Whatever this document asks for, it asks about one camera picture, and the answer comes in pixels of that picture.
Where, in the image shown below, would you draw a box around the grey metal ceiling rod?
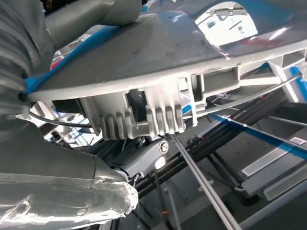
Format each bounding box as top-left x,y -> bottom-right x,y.
171,135 -> 241,230

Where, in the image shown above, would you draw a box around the black ceiling pipes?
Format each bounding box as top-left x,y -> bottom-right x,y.
135,90 -> 288,199

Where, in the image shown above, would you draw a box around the grey ceiling vent panel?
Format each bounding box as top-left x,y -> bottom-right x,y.
240,136 -> 307,178
263,165 -> 307,202

